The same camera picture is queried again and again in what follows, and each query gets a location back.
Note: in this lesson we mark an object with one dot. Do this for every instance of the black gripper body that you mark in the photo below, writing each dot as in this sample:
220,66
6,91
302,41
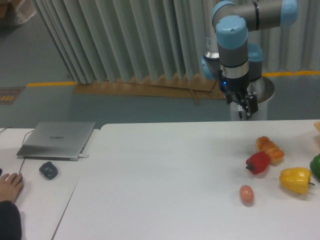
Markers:
238,87

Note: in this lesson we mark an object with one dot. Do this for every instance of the black computer mouse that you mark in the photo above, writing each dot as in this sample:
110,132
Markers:
19,178

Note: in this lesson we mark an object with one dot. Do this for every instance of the orange bread loaf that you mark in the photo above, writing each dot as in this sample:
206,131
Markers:
272,150

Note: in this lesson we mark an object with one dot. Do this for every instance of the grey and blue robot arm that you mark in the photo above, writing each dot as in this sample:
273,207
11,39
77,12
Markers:
237,64

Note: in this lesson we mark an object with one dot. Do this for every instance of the grey pleated curtain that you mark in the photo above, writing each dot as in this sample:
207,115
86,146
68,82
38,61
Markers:
120,39

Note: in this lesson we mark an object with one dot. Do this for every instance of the black small case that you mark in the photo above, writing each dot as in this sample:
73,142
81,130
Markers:
49,170

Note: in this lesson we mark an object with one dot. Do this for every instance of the silver laptop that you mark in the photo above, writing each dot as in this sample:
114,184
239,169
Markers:
57,140

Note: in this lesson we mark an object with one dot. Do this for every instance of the white laptop plug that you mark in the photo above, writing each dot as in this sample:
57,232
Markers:
83,156

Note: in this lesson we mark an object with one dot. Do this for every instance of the brown egg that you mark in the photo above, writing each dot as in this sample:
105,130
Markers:
246,193

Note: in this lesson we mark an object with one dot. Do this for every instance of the person's bare hand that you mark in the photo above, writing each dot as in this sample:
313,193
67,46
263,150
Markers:
9,189

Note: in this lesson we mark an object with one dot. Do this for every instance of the yellow bell pepper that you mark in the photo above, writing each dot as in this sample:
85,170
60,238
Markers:
296,179

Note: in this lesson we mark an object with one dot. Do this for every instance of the green bell pepper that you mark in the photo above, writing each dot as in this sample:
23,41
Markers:
315,167

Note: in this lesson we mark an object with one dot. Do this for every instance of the red bell pepper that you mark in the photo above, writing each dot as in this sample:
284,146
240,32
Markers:
258,162

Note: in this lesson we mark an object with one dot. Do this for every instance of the yellow woven basket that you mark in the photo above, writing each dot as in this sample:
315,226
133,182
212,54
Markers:
317,125

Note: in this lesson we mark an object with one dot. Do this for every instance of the brown cardboard sheet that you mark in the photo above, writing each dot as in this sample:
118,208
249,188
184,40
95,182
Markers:
135,89

